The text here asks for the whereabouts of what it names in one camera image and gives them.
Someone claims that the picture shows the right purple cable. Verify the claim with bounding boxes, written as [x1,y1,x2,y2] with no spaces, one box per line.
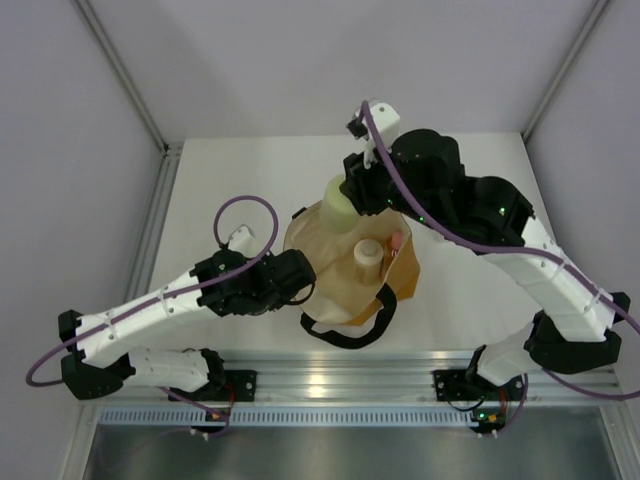
[360,100,640,401]

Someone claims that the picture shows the green pump lotion bottle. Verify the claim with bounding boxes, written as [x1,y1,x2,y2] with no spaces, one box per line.
[320,175,360,234]

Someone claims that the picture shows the beige bottle round cap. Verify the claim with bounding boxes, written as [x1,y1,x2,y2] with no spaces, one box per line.
[353,239,384,285]

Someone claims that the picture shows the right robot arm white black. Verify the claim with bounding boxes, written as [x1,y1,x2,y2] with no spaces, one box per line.
[339,124,630,397]

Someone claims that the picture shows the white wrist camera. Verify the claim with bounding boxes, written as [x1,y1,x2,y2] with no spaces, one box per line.
[221,224,261,259]
[346,101,400,169]

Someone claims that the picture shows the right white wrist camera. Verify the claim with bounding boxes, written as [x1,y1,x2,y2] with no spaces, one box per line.
[346,101,400,169]

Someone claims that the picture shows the left aluminium frame post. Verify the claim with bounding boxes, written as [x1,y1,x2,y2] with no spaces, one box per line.
[70,0,183,161]

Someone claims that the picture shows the aluminium frame post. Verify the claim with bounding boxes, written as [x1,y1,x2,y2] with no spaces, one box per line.
[520,0,615,144]
[70,0,183,161]

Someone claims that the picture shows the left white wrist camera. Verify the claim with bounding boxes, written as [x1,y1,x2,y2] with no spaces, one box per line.
[221,224,261,259]

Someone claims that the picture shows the right aluminium frame post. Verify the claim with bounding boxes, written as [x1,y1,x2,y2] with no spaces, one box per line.
[520,0,615,144]

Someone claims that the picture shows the grey slotted cable duct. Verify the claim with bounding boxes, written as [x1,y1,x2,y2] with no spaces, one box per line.
[99,406,497,427]

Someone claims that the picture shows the purple cable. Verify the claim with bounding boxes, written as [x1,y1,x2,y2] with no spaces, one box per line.
[25,195,281,389]
[360,100,640,401]

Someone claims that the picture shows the tan canvas tote bag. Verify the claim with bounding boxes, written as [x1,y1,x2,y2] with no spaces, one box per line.
[284,203,420,350]

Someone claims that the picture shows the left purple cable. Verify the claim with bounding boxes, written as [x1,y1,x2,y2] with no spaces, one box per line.
[25,195,281,389]

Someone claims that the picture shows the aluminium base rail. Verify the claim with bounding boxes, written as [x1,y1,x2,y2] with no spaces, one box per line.
[102,348,621,405]

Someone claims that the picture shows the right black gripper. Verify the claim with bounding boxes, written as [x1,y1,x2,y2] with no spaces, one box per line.
[342,136,444,233]

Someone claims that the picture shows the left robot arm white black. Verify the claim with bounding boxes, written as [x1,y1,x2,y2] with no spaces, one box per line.
[58,248,316,401]

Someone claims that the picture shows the orange bottle pink cap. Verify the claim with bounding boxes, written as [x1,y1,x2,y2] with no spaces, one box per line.
[381,230,404,275]

